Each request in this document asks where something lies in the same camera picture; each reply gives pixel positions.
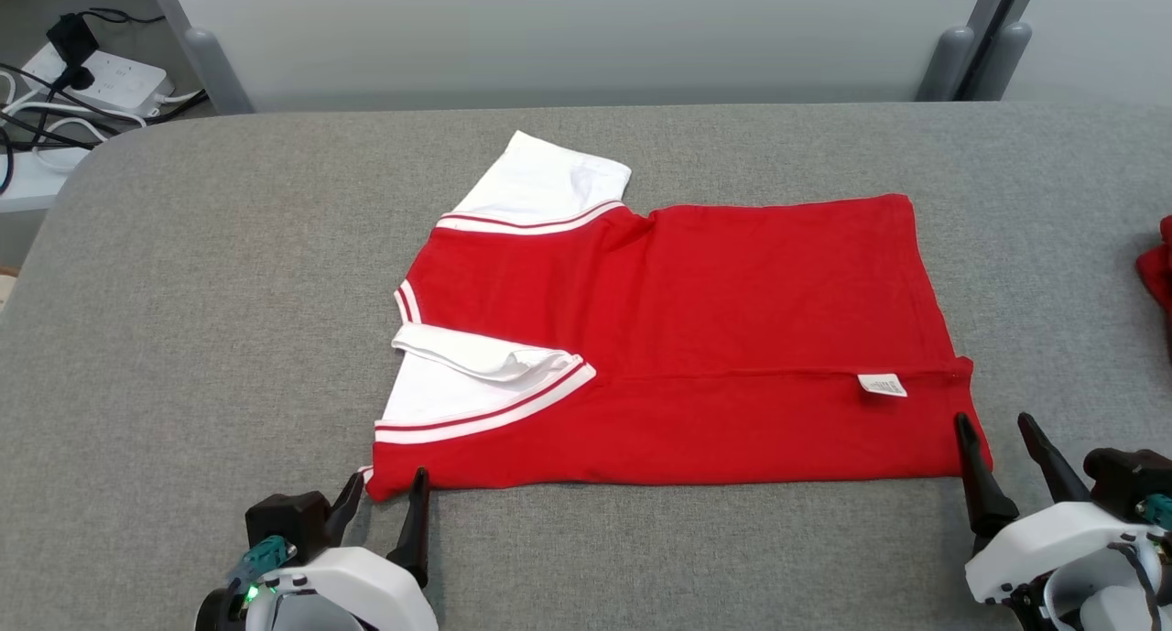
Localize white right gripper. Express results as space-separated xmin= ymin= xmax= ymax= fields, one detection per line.
xmin=955 ymin=413 xmax=1164 ymax=604

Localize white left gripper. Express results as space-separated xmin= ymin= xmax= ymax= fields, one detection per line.
xmin=243 ymin=469 xmax=440 ymax=631

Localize red shorts with white stripes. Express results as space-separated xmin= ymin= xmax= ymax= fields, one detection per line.
xmin=1135 ymin=214 xmax=1172 ymax=319

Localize red shirt with white sleeves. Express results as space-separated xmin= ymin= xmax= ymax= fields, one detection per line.
xmin=364 ymin=130 xmax=994 ymax=504

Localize white partition panel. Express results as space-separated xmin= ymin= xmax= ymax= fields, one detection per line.
xmin=165 ymin=0 xmax=994 ymax=114
xmin=1003 ymin=0 xmax=1172 ymax=105

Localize flat white power strip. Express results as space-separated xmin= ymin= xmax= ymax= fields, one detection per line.
xmin=0 ymin=146 xmax=92 ymax=212

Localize white multi-socket power strip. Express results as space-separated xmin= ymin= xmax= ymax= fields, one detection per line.
xmin=20 ymin=47 xmax=175 ymax=117

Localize black power adapter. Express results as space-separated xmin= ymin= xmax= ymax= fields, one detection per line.
xmin=46 ymin=13 xmax=100 ymax=92

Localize teal left camera connector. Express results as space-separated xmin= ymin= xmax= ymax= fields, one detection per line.
xmin=227 ymin=537 xmax=296 ymax=597

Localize grey partition post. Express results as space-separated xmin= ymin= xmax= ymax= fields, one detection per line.
xmin=142 ymin=0 xmax=255 ymax=114
xmin=969 ymin=0 xmax=1045 ymax=101
xmin=916 ymin=0 xmax=1017 ymax=103

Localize thin black adapter cable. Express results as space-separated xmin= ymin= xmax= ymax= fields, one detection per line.
xmin=78 ymin=6 xmax=157 ymax=26

